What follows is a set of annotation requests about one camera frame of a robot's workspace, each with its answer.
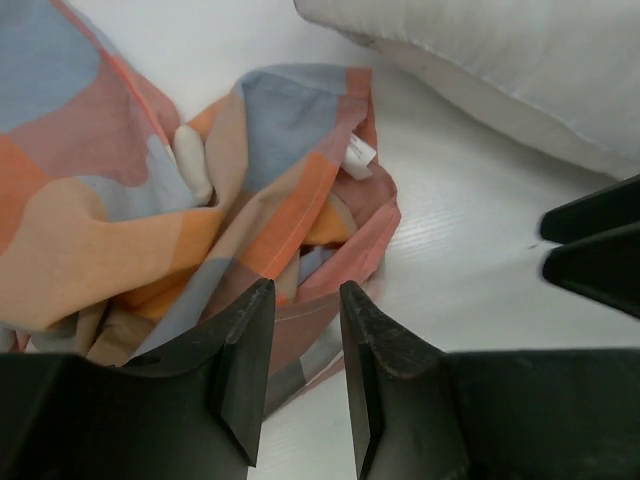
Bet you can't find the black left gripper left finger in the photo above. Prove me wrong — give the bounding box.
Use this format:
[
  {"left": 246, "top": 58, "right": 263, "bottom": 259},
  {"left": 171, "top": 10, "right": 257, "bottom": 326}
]
[{"left": 1, "top": 280, "right": 275, "bottom": 479}]

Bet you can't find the multicolour checked pillowcase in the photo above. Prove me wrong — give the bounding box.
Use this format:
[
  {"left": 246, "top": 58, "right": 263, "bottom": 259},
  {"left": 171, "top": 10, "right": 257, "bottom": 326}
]
[{"left": 1, "top": 1, "right": 401, "bottom": 412}]

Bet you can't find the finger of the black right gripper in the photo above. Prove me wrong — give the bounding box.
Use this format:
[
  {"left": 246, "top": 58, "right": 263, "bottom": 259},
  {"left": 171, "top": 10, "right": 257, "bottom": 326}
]
[
  {"left": 542, "top": 222, "right": 639, "bottom": 318},
  {"left": 539, "top": 175, "right": 639, "bottom": 244}
]

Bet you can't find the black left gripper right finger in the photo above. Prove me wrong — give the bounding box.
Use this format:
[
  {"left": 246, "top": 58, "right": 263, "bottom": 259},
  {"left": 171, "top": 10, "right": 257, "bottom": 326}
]
[{"left": 340, "top": 282, "right": 639, "bottom": 479}]

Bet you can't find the white pillow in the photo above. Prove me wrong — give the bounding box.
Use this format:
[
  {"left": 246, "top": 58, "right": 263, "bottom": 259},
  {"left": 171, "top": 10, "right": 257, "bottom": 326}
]
[{"left": 295, "top": 1, "right": 639, "bottom": 180}]

